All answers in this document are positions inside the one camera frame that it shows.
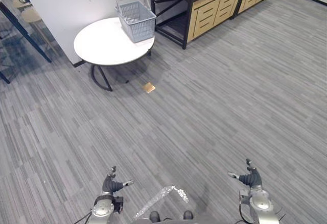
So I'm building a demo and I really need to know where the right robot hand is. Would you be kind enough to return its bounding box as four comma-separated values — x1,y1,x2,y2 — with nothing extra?
227,158,263,189

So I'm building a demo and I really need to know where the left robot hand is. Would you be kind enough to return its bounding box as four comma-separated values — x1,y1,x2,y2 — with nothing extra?
102,165,135,196

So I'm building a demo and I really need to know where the grey plastic shopping basket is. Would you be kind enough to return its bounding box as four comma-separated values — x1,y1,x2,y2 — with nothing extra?
114,0,157,43

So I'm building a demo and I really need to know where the wooden produce shelf cabinet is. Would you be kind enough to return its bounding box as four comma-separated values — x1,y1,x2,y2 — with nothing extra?
149,0,248,50

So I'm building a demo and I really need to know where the black metal desk leg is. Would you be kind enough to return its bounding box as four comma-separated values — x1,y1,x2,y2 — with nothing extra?
0,1,53,63

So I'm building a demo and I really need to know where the round white table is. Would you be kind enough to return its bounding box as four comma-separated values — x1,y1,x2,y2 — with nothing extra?
73,17,155,92

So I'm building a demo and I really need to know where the beige round stool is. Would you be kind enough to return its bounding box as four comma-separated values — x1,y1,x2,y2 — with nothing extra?
20,7,43,23

